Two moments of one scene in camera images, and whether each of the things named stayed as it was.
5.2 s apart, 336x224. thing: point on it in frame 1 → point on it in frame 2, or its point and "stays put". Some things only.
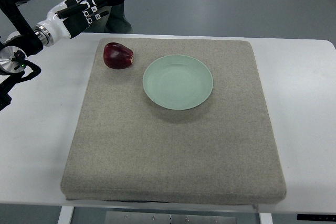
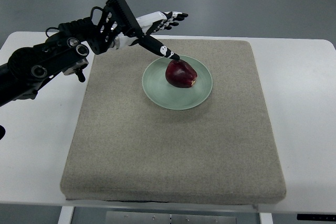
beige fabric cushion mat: x=126 y=147 stays put
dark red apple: x=116 y=55 → x=180 y=74
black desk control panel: x=316 y=217 stays put
